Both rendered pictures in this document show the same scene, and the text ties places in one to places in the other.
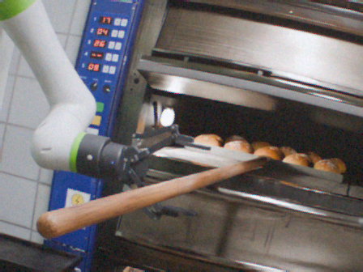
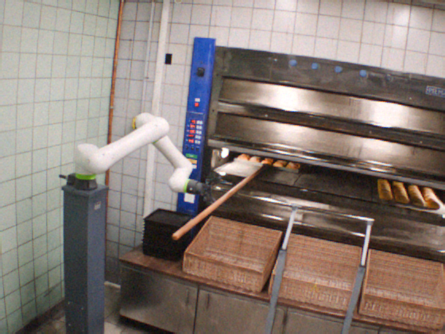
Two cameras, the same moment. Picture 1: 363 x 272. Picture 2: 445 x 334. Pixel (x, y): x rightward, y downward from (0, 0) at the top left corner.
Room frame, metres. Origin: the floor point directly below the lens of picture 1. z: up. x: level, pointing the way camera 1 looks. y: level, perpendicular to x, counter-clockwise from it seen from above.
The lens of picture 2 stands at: (-1.00, -0.21, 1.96)
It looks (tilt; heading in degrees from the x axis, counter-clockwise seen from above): 13 degrees down; 6
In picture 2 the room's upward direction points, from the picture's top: 7 degrees clockwise
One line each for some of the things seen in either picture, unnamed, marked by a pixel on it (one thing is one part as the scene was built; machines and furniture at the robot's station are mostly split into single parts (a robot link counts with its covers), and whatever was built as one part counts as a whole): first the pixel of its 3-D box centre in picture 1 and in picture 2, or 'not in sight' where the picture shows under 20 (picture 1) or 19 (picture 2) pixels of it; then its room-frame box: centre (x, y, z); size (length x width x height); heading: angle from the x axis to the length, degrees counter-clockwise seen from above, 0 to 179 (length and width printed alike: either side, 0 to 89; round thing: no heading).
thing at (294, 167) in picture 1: (271, 159); (270, 161); (2.74, -0.20, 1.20); 0.55 x 0.36 x 0.03; 79
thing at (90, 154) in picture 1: (96, 156); (193, 187); (1.63, 0.25, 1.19); 0.12 x 0.06 x 0.09; 169
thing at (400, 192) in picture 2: not in sight; (407, 192); (2.30, -1.31, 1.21); 0.61 x 0.48 x 0.06; 170
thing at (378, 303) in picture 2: not in sight; (403, 287); (1.60, -1.21, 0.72); 0.56 x 0.49 x 0.28; 79
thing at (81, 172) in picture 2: not in sight; (87, 161); (1.25, 0.81, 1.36); 0.16 x 0.13 x 0.19; 45
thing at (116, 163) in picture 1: (125, 163); (204, 189); (1.61, 0.18, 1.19); 0.09 x 0.07 x 0.08; 79
